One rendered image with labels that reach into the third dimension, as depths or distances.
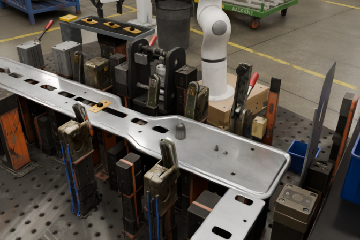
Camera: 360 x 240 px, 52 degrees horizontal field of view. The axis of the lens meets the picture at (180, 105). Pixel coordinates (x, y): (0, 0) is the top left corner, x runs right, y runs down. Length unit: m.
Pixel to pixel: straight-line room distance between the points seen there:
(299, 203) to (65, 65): 1.08
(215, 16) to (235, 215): 0.92
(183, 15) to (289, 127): 2.74
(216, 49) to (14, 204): 1.02
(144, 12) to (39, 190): 4.18
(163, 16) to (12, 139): 3.07
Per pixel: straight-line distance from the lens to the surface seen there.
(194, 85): 1.24
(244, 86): 1.15
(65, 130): 1.16
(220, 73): 1.73
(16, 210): 1.45
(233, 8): 5.38
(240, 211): 0.93
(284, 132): 1.78
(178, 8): 4.24
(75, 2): 6.07
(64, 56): 1.58
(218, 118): 1.72
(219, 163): 1.06
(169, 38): 4.39
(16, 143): 1.55
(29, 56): 1.81
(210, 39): 1.61
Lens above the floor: 1.66
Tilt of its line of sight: 30 degrees down
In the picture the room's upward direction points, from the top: straight up
